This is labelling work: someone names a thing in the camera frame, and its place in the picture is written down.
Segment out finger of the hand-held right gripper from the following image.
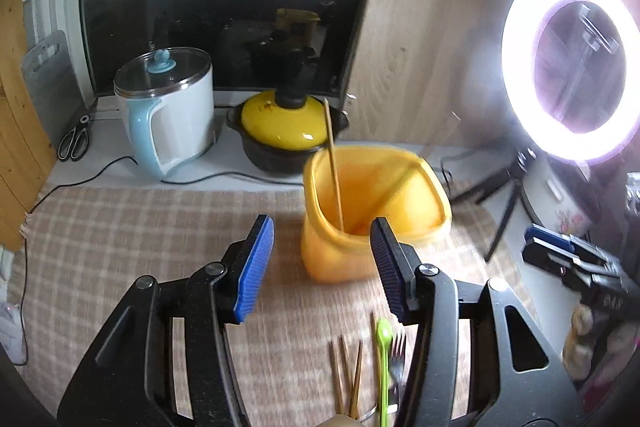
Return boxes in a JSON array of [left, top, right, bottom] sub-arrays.
[[524, 223, 617, 259], [521, 243, 622, 289]]

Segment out beige plaid tablecloth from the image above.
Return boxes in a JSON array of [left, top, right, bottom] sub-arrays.
[[7, 179, 541, 427]]

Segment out grey cutting board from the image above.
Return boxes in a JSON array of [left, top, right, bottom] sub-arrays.
[[21, 30, 86, 148]]

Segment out black clay pot yellow lid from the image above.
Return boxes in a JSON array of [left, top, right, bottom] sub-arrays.
[[226, 88, 349, 175]]

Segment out ring light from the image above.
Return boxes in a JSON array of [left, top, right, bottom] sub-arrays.
[[501, 0, 640, 165]]

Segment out white framed window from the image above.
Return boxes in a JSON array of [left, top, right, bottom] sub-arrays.
[[25, 0, 433, 100]]

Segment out green plastic spoon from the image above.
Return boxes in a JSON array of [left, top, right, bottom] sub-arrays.
[[375, 318, 396, 427]]

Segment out white floral appliance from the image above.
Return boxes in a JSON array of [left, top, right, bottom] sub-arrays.
[[520, 152, 601, 238]]

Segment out person's right hand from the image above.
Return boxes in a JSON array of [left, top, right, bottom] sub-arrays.
[[562, 304, 597, 380]]

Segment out white electric pot blue handle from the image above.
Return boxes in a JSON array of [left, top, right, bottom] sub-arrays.
[[113, 48, 218, 181]]

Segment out light wooden panel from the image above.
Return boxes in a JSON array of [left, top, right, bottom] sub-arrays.
[[340, 0, 521, 148]]

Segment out black power cable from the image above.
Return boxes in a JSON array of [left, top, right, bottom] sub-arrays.
[[17, 155, 306, 363]]

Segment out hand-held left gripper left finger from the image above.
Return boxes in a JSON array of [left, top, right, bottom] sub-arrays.
[[57, 214, 276, 427]]

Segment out black handled scissors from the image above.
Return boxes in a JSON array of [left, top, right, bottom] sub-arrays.
[[57, 99, 98, 162]]

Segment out yellow plastic utensil holder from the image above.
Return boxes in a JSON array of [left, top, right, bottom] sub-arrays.
[[300, 146, 453, 284]]

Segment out metal fork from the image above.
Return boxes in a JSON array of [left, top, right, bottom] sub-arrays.
[[389, 332, 408, 413]]

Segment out phone clamp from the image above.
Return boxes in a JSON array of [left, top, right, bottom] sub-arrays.
[[575, 4, 621, 52]]

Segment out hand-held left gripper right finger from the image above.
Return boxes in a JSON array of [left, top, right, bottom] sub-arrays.
[[370, 217, 586, 427]]

